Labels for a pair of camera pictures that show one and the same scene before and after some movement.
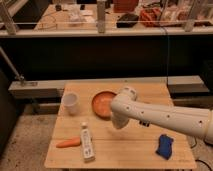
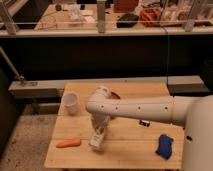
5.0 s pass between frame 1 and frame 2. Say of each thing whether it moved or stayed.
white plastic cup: stayed
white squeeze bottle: moved
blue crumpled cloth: stayed
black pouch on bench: stayed
